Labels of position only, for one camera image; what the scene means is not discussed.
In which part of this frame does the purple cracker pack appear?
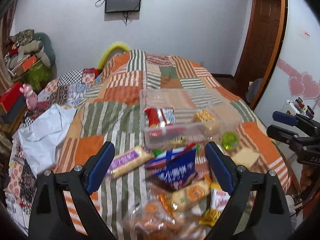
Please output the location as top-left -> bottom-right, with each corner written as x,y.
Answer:
106,146 -> 155,179

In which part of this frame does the wooden door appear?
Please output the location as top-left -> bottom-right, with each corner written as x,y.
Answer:
234,0 -> 281,104

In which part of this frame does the blue snack bag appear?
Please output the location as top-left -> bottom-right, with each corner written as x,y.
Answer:
145,144 -> 199,190

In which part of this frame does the grey stuffed pillow pile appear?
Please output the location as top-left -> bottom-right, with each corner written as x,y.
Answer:
4,29 -> 56,70

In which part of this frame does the yellow hoop behind bed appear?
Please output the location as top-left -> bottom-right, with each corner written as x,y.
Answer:
96,41 -> 131,70

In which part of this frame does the red white snack bag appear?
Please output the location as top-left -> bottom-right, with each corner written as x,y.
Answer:
144,107 -> 176,127

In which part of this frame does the fried buns clear bag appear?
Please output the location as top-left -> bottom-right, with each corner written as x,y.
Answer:
123,199 -> 182,239

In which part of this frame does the round cookie pack orange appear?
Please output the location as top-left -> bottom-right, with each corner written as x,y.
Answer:
170,180 -> 210,212

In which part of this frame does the orange cracker pack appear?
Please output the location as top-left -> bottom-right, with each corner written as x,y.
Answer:
192,109 -> 215,122

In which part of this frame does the red gift box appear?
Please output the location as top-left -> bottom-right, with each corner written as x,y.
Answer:
0,82 -> 23,115

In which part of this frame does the small black wall monitor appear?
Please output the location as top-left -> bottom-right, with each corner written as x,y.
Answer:
105,0 -> 141,13

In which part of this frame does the clear plastic storage bin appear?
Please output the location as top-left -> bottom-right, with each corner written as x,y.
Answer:
139,88 -> 243,149

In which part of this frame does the green patterned box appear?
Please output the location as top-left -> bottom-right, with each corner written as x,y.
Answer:
25,60 -> 53,93

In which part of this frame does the pink bunny toy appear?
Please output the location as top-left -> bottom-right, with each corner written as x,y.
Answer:
20,83 -> 37,111

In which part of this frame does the green jelly cup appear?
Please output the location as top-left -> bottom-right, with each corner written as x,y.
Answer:
221,131 -> 239,151

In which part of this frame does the orange cardboard box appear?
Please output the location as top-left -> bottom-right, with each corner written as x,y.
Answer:
15,55 -> 37,76

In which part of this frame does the wafer sandwich pack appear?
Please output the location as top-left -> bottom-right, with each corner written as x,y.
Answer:
232,147 -> 260,169

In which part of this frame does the yellow white chips bag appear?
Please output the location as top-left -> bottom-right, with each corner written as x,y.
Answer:
199,183 -> 230,227

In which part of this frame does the white plastic bag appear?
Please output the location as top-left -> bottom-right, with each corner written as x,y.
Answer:
18,104 -> 76,177

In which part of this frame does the patchwork striped bed quilt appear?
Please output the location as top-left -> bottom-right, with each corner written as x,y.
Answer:
8,50 -> 292,239

